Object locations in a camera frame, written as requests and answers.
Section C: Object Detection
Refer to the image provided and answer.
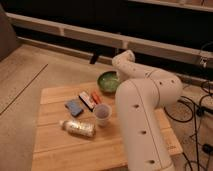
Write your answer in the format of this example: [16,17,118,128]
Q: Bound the black and white eraser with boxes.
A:
[79,91,96,111]

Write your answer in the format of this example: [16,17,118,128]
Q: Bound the white window frame rail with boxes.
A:
[6,13,213,63]

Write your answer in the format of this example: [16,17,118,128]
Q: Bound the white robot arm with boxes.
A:
[112,50,182,171]

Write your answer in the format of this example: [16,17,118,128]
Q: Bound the orange marker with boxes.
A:
[91,92,101,104]

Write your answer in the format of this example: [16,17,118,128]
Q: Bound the clear plastic bottle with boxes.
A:
[59,120,95,137]

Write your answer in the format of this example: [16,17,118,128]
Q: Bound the wooden table board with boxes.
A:
[31,81,184,171]

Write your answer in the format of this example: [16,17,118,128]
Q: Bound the black floor cables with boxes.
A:
[163,79,213,171]

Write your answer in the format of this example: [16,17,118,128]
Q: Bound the blue sponge block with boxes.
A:
[65,100,83,117]

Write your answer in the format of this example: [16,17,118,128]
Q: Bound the green ceramic bowl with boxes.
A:
[97,71,120,93]

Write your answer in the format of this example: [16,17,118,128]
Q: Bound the clear plastic cup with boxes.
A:
[93,103,112,126]

